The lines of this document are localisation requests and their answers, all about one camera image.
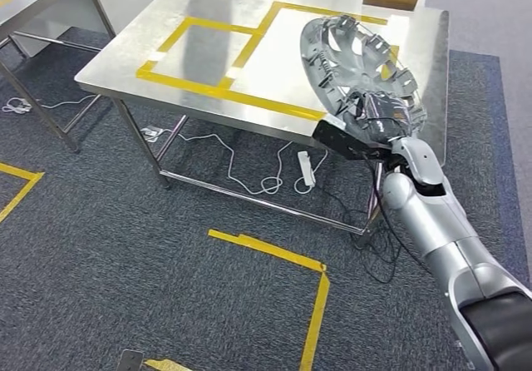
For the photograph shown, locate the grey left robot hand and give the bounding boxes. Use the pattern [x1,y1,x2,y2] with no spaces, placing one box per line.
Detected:
[116,349,145,371]

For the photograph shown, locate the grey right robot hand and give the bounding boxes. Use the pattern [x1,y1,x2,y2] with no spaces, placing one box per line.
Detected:
[347,90,417,142]

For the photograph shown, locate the silver wheel hubcap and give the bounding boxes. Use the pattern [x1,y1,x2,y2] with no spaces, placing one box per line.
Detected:
[300,15,428,141]

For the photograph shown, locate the stainless steel workbench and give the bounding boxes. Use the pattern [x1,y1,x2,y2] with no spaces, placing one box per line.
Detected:
[75,0,451,249]

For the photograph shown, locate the worn yellow floor tape strip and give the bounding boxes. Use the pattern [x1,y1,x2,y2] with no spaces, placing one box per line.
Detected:
[143,359,194,371]

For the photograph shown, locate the white power strip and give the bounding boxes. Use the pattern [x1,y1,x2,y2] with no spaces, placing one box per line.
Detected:
[297,151,317,188]

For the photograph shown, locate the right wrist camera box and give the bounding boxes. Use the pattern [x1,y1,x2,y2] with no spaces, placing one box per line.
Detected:
[312,116,392,161]

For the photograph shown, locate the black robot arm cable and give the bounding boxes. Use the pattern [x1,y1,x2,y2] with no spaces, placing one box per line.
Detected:
[363,156,433,276]

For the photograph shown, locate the black floor cable tangle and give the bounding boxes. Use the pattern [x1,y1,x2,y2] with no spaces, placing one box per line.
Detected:
[320,183,402,286]

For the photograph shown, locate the white floor cable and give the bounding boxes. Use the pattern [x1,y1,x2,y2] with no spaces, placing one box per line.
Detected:
[161,128,329,196]

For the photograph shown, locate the white plug with coiled cable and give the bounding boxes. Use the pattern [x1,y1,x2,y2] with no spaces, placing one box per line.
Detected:
[2,95,97,116]

